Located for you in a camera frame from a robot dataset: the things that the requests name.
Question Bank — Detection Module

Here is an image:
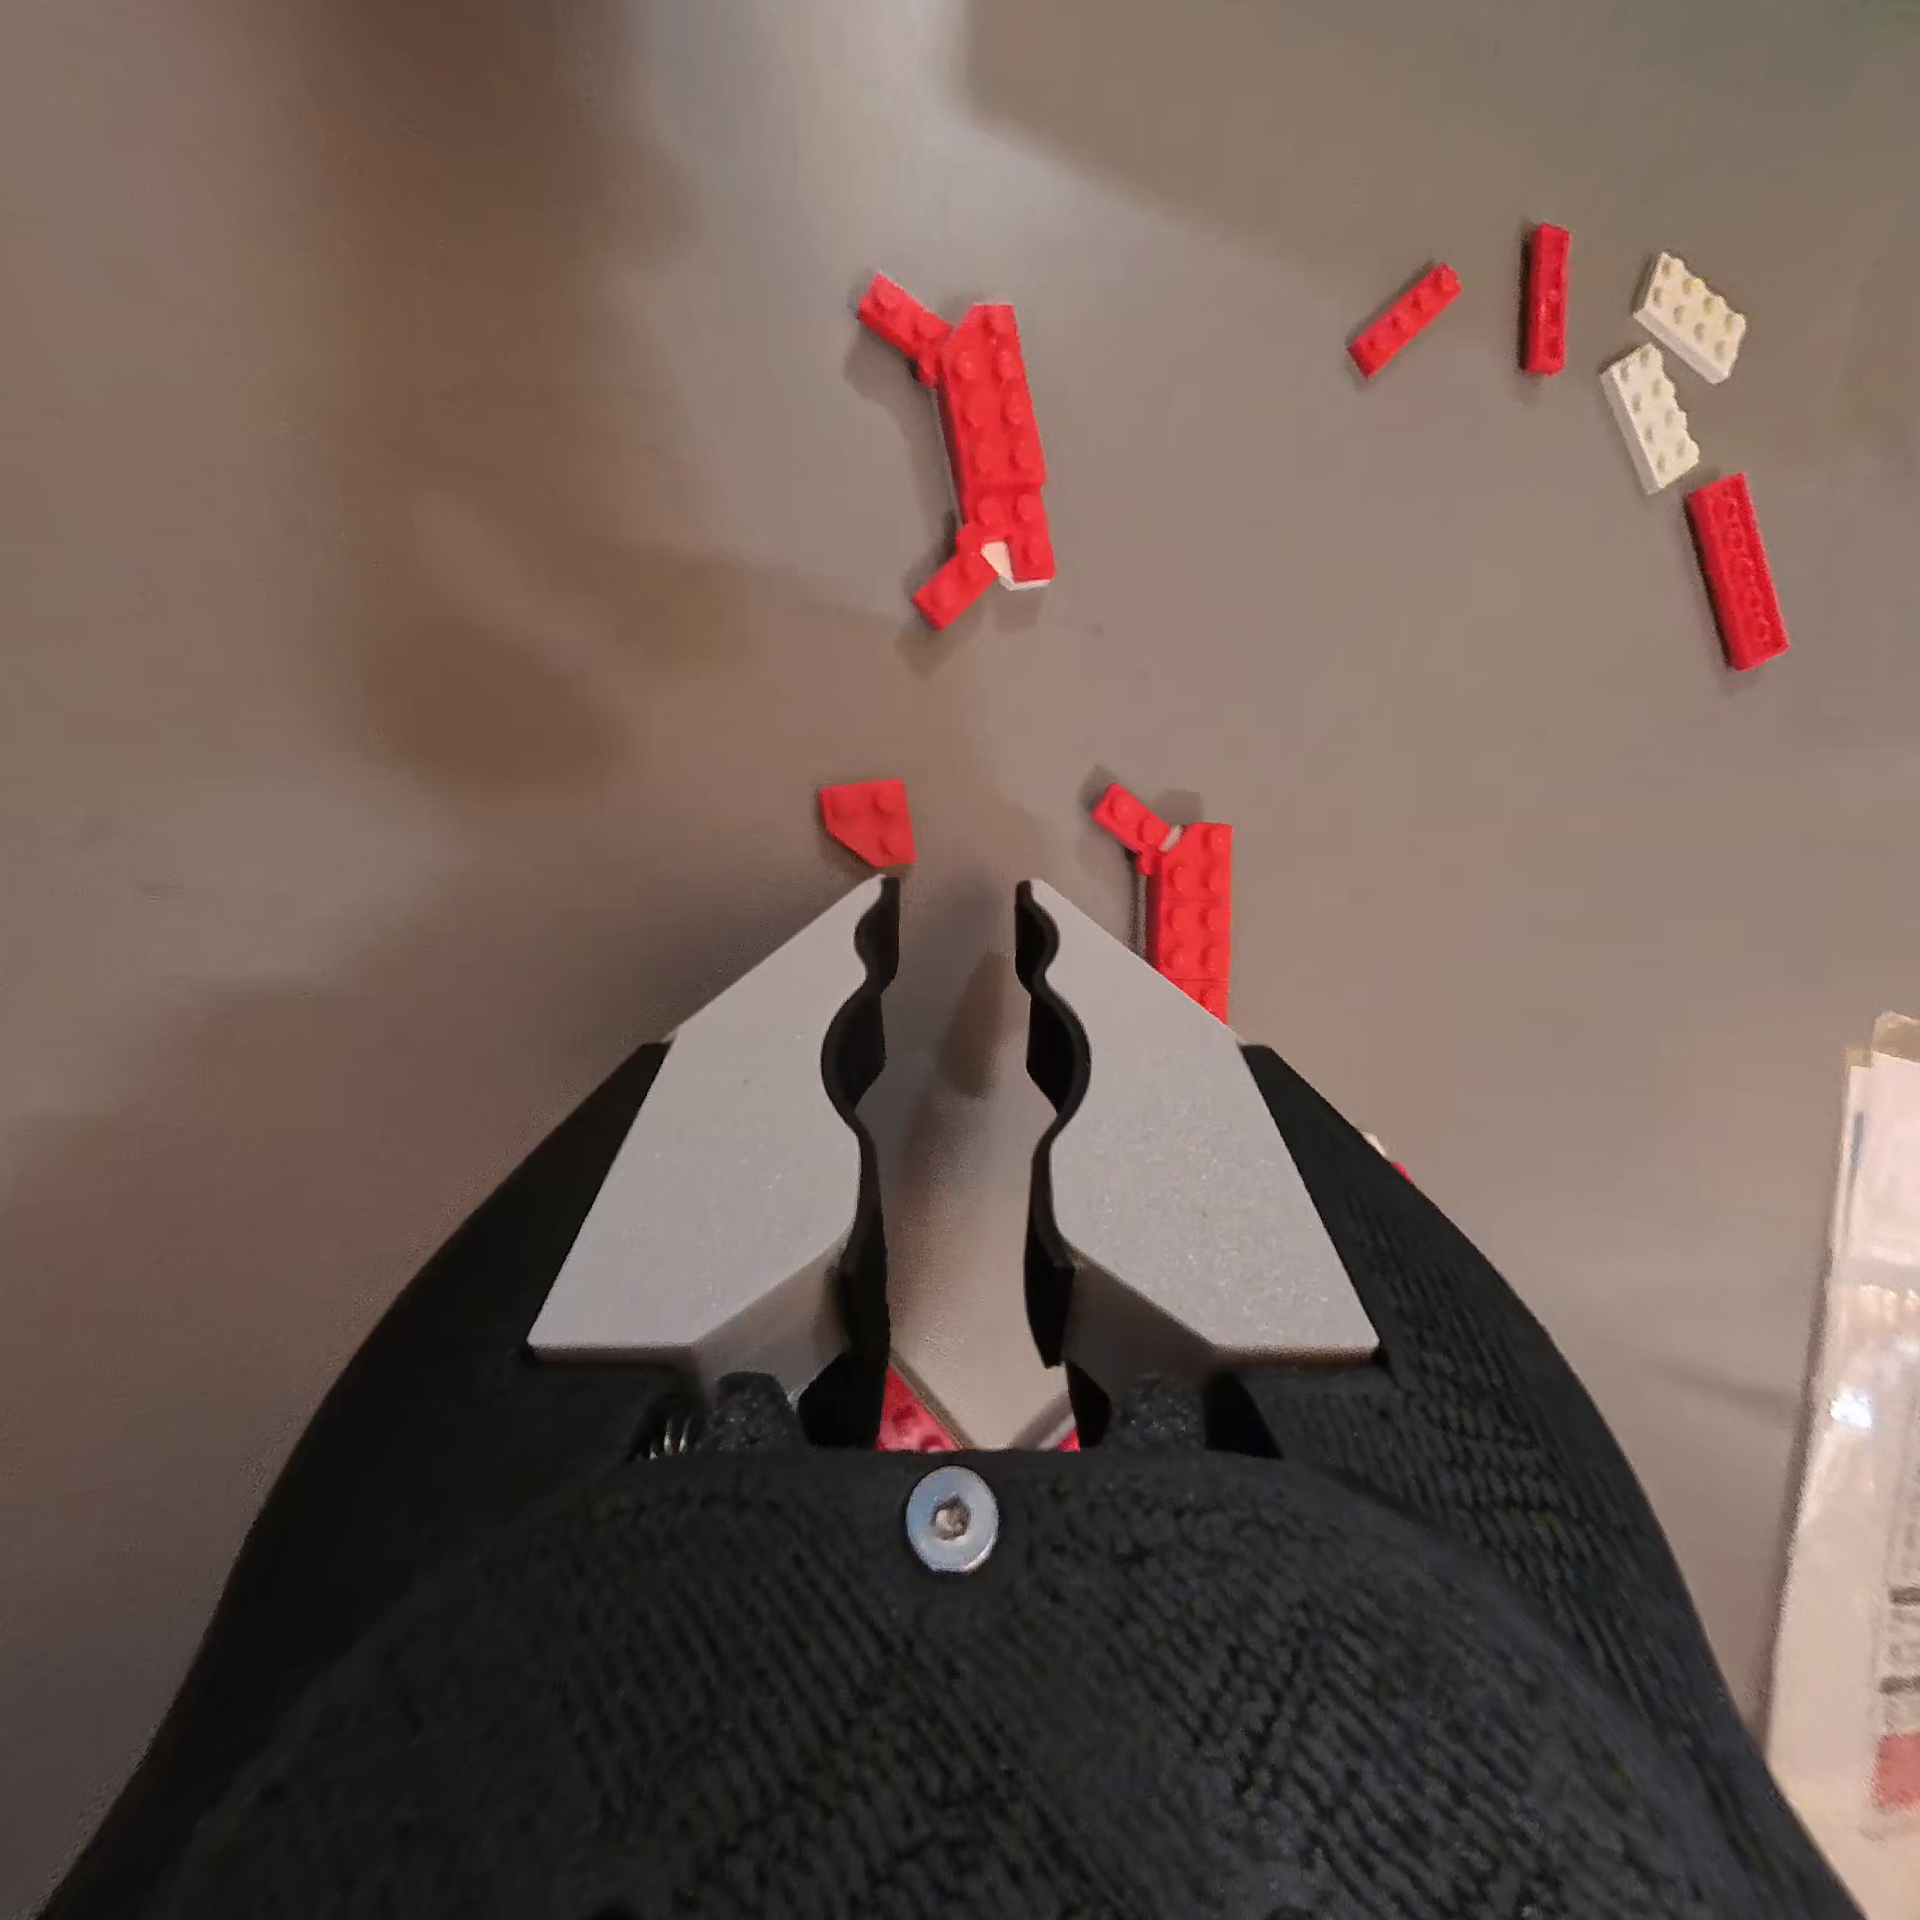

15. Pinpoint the white brick plate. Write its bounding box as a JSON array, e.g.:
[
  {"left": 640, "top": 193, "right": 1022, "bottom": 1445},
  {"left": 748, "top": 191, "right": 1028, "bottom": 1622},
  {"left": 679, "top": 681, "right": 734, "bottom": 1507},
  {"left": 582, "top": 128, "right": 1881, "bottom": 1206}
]
[
  {"left": 1598, "top": 341, "right": 1704, "bottom": 496},
  {"left": 1631, "top": 252, "right": 1749, "bottom": 384}
]

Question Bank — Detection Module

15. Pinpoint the wide long red plate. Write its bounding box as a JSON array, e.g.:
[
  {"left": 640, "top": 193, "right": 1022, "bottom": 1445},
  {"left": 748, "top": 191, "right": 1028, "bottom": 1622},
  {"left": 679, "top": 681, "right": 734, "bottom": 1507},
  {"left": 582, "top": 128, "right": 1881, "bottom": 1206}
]
[{"left": 1683, "top": 472, "right": 1795, "bottom": 671}]

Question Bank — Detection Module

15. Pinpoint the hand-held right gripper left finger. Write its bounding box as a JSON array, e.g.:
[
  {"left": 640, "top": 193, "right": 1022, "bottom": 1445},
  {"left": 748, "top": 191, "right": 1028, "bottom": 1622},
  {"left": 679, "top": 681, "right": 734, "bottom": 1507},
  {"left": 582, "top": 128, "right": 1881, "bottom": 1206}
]
[{"left": 524, "top": 873, "right": 901, "bottom": 1380}]

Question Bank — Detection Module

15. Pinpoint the small red wedge plate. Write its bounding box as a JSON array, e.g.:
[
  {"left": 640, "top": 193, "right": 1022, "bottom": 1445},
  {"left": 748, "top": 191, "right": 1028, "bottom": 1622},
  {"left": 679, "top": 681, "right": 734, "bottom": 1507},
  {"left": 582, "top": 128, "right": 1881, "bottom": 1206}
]
[{"left": 817, "top": 782, "right": 916, "bottom": 870}]

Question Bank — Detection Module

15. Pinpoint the narrow red plate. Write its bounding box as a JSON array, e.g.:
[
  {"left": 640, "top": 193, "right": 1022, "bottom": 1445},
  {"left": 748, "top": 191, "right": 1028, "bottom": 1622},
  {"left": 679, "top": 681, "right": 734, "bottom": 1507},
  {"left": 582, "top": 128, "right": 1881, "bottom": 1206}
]
[
  {"left": 1345, "top": 261, "right": 1462, "bottom": 381},
  {"left": 1519, "top": 223, "right": 1575, "bottom": 376}
]

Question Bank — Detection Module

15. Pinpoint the red angled brick frame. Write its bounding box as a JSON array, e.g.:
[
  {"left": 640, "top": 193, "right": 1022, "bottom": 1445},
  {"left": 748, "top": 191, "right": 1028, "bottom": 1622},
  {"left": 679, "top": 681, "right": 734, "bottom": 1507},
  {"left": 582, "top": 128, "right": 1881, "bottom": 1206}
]
[{"left": 875, "top": 1363, "right": 1083, "bottom": 1454}]

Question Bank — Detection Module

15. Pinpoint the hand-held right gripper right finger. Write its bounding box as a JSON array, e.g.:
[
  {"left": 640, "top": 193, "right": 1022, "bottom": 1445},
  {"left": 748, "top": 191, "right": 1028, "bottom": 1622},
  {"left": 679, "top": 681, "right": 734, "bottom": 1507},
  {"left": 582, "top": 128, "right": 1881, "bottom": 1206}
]
[{"left": 1013, "top": 876, "right": 1381, "bottom": 1375}]

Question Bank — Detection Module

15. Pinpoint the red brick assembly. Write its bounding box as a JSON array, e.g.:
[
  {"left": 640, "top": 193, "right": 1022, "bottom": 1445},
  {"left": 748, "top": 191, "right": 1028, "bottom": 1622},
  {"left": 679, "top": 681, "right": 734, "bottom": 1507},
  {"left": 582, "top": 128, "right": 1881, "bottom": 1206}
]
[
  {"left": 855, "top": 269, "right": 1060, "bottom": 633},
  {"left": 1089, "top": 782, "right": 1234, "bottom": 1029}
]

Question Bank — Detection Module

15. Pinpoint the clear plastic bag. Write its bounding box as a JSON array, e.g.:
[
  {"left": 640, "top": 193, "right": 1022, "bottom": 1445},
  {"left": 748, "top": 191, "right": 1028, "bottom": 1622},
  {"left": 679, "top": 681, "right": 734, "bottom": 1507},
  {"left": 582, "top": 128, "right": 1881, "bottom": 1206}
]
[{"left": 1763, "top": 1009, "right": 1920, "bottom": 1843}]

